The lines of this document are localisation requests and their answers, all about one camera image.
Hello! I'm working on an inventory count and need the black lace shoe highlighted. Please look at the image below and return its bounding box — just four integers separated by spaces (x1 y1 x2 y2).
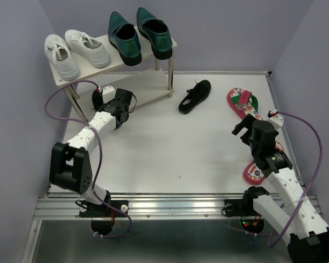
90 89 139 113
178 80 211 115

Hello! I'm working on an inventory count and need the green loafer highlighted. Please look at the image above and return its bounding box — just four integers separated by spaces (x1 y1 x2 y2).
108 11 142 66
137 7 173 60

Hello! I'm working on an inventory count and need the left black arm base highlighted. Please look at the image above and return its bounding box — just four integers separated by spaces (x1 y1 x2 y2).
75 199 129 238

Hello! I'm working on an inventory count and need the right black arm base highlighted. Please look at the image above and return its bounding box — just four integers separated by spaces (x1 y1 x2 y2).
221 186 269 237

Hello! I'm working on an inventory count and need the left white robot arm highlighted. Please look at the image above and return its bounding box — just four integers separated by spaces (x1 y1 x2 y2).
49 86 136 216

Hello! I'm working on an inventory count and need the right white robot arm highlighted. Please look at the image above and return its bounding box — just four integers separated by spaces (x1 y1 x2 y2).
232 112 329 262

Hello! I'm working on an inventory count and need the white two-tier shoe shelf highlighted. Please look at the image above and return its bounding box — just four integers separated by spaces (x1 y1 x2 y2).
50 35 174 121

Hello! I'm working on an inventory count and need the pink patterned sandal far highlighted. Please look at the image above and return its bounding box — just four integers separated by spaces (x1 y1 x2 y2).
227 88 262 120

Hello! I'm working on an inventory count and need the pink patterned sandal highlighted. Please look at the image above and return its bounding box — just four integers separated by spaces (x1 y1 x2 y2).
242 141 284 186
227 88 262 120

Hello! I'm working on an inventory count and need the pink patterned sandal near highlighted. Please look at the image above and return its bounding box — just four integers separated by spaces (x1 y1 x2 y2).
242 141 284 186

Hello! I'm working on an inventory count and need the right white sneaker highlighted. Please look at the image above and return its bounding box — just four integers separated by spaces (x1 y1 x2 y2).
65 30 111 68

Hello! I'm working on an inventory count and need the white sneaker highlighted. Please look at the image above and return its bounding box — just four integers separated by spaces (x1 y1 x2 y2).
44 34 81 81
65 30 111 68

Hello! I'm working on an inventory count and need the left white sneaker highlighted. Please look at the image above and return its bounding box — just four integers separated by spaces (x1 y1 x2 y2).
44 34 81 81

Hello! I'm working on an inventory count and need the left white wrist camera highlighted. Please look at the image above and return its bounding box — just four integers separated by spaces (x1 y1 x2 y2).
101 85 116 104

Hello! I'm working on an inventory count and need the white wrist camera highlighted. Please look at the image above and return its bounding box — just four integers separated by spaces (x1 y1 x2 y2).
267 110 284 130
101 85 116 104

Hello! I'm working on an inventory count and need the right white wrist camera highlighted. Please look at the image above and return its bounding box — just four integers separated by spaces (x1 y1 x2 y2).
267 110 284 130

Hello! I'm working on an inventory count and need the aluminium mounting rail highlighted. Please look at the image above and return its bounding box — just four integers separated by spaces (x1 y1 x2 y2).
33 192 242 221

